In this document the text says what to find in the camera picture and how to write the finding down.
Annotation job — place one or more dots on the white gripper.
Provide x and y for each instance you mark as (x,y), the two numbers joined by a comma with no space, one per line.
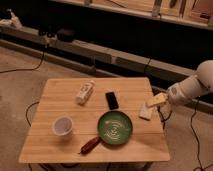
(178,94)

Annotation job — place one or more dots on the green ceramic bowl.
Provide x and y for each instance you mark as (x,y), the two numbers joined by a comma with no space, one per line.
(114,128)

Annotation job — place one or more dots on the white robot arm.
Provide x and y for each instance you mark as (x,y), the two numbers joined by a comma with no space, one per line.
(202,80)

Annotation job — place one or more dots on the black smartphone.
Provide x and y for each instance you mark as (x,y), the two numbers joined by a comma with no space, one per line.
(111,100)

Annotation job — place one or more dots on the white carton box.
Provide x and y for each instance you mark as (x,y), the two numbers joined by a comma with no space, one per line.
(85,92)

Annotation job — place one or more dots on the brown sausage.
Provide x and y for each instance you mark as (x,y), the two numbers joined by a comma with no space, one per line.
(90,145)

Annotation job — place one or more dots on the wooden folding table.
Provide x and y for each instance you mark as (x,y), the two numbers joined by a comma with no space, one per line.
(147,142)

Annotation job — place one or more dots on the white plastic cup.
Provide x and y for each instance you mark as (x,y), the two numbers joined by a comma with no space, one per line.
(62,126)

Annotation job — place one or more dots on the black box on ledge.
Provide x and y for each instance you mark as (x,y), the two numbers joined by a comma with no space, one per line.
(65,35)

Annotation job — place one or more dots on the white object on ledge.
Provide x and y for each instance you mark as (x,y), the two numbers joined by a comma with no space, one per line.
(13,21)

